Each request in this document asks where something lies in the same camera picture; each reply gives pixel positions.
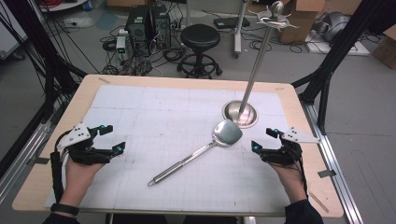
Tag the aluminium rail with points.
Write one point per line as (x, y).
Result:
(334, 161)
(18, 161)

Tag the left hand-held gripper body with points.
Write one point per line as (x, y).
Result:
(81, 150)

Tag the white stand pole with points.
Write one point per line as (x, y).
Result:
(239, 28)

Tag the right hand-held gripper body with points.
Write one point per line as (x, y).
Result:
(285, 152)

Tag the black round stool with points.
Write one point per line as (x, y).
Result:
(200, 39)

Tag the black computer tower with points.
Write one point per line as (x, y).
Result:
(138, 29)
(162, 26)

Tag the person's left hand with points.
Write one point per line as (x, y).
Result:
(79, 180)

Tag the beige tape strip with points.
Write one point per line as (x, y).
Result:
(104, 80)
(318, 202)

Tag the grey tape piece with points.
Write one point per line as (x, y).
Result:
(327, 173)
(39, 160)

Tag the white grid mat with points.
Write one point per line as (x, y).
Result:
(162, 109)

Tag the black frame strut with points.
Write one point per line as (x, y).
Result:
(339, 53)
(46, 62)

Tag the grey rounded appliance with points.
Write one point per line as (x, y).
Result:
(334, 26)

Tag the large cardboard box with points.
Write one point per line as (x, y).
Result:
(306, 17)

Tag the black wristband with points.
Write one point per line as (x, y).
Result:
(64, 209)

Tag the flat black box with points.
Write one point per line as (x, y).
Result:
(232, 22)

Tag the person's right hand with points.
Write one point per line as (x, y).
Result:
(289, 182)

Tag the white power unit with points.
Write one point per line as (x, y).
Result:
(121, 43)

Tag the stainless steel spatula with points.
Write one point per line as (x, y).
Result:
(226, 133)

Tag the small cardboard box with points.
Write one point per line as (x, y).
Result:
(386, 49)

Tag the metal utensil stand with hooks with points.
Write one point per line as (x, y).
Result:
(256, 67)

